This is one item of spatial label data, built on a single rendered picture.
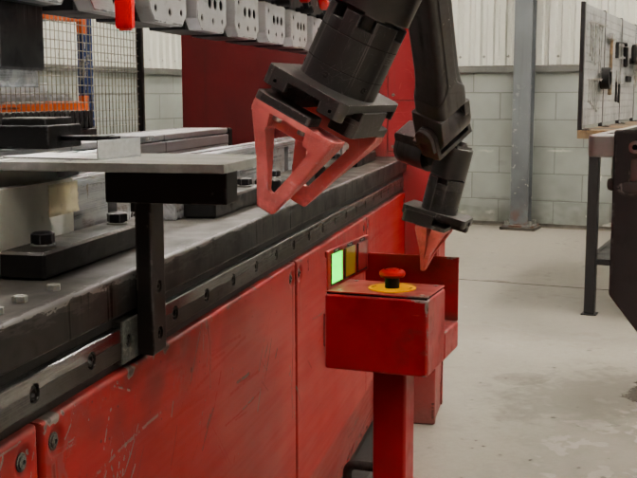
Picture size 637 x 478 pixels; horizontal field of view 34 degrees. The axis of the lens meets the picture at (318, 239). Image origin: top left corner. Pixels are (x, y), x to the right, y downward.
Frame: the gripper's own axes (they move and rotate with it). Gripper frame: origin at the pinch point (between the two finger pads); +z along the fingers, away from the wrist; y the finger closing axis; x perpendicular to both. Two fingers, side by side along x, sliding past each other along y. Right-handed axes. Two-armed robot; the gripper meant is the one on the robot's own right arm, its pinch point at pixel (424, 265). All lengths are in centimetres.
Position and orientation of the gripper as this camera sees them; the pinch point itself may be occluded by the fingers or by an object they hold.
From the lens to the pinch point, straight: 165.0
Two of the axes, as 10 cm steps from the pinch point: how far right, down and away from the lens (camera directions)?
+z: -2.3, 9.5, 2.3
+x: -3.5, 1.4, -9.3
